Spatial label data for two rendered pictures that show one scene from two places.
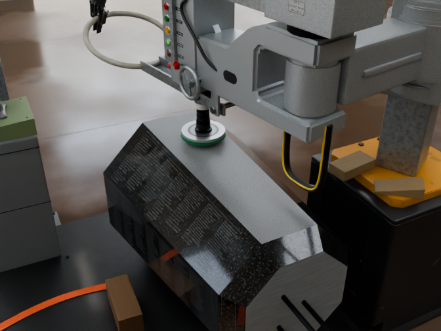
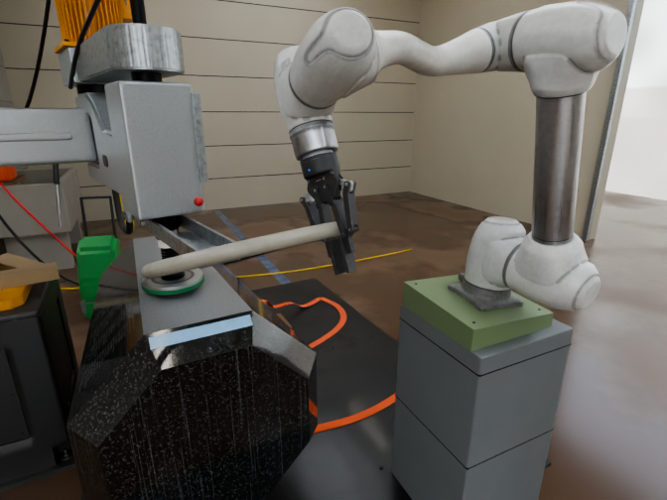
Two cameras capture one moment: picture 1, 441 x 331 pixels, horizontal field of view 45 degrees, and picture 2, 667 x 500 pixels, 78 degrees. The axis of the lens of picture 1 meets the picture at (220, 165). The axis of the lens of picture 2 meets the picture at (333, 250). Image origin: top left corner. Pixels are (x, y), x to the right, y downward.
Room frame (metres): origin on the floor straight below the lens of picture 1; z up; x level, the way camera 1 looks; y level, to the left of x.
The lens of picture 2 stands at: (3.71, 0.66, 1.45)
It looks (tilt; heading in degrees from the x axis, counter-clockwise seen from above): 18 degrees down; 179
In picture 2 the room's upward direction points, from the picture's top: straight up
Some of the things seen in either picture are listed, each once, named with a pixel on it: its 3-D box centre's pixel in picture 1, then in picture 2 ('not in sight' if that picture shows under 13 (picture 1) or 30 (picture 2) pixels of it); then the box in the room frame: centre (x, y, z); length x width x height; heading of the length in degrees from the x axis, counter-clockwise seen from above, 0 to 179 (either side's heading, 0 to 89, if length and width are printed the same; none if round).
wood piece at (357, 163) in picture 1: (352, 165); (30, 275); (2.07, -0.60, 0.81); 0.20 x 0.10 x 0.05; 125
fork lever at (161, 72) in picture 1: (188, 83); (177, 228); (2.36, 0.15, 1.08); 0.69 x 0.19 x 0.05; 38
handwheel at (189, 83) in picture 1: (195, 81); not in sight; (2.11, 0.10, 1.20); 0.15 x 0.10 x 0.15; 38
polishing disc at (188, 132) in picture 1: (203, 131); (173, 278); (2.28, 0.08, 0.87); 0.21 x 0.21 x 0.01
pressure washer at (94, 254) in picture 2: not in sight; (99, 257); (0.77, -1.04, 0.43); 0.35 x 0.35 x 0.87; 12
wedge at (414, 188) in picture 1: (398, 185); (17, 262); (1.91, -0.77, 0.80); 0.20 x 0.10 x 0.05; 78
